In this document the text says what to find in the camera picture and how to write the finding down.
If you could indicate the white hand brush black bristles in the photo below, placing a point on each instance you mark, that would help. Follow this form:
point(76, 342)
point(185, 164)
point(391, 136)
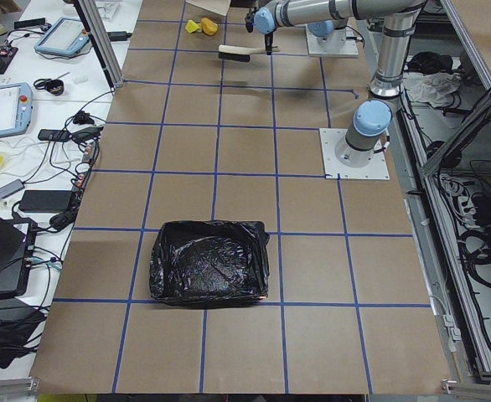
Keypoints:
point(237, 53)

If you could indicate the black scissors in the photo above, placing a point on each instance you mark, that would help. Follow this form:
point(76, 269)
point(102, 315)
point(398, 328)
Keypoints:
point(40, 84)

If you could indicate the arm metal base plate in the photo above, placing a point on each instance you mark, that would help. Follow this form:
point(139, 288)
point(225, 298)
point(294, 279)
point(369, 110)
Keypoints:
point(347, 49)
point(340, 161)

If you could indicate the aluminium frame post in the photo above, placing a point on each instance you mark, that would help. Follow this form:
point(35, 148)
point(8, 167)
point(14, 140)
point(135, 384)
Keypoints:
point(91, 19)

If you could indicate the white crumpled cloth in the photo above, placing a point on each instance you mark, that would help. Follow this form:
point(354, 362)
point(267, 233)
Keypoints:
point(437, 89)

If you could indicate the teach pendant far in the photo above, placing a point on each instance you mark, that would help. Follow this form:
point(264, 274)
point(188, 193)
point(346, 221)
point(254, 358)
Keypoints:
point(65, 38)

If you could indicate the black power adapter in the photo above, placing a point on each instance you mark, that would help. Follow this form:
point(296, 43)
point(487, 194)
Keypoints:
point(45, 201)

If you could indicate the bin with black trash bag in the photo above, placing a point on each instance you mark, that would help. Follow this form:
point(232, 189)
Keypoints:
point(210, 264)

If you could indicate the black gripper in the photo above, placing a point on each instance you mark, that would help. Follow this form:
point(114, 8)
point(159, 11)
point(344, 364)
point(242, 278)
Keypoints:
point(267, 40)

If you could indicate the teach pendant near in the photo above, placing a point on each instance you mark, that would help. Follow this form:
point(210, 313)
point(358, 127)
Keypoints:
point(16, 104)

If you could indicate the teach pendant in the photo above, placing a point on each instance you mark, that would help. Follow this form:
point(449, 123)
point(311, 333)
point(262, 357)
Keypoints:
point(16, 104)
point(65, 38)

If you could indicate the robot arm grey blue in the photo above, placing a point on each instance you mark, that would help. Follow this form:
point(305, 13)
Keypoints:
point(374, 116)
point(329, 30)

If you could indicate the glossy brown bread roll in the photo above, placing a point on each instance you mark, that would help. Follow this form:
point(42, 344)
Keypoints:
point(208, 26)

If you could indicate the yellow green sponge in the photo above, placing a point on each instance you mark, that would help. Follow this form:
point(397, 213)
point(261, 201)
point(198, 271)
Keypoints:
point(192, 27)

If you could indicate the black laptop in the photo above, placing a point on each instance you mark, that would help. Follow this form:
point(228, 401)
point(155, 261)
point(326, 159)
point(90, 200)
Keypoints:
point(17, 239)

